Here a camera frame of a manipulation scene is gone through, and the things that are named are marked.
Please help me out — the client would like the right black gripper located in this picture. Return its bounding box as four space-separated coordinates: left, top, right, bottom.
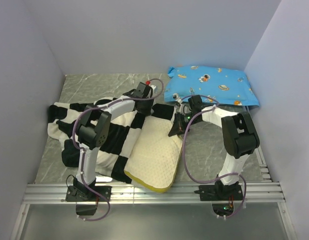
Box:
168 112 200 138

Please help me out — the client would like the black white checkered pillowcase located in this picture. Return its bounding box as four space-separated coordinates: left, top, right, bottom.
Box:
46 96 178 186

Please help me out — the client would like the cream yellow pillow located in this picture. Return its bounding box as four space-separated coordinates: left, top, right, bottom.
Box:
124 116 183 193

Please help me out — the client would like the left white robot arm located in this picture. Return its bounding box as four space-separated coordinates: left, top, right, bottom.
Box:
72 81 155 201

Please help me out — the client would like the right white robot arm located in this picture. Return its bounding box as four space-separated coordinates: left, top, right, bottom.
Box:
168 93 260 200

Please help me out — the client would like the blue space print pillow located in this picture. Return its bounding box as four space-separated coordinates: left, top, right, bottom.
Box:
164 65 260 106

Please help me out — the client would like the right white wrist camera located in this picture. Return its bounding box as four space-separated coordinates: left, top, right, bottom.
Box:
175 98 189 115

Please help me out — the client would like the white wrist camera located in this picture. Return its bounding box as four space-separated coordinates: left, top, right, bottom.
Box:
175 98 189 115
145 80 157 94

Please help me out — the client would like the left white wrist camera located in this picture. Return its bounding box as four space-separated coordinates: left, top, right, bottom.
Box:
145 80 157 94

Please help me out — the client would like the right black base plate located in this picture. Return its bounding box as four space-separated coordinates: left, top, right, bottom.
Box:
194 182 244 202

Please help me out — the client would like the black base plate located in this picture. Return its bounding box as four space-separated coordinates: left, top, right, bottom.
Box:
65 185 112 202
194 182 244 202

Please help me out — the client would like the aluminium mounting rail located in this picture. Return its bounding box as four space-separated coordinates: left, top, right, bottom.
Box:
22 182 286 205

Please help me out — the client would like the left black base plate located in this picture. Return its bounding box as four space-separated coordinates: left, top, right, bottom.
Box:
65 185 112 202

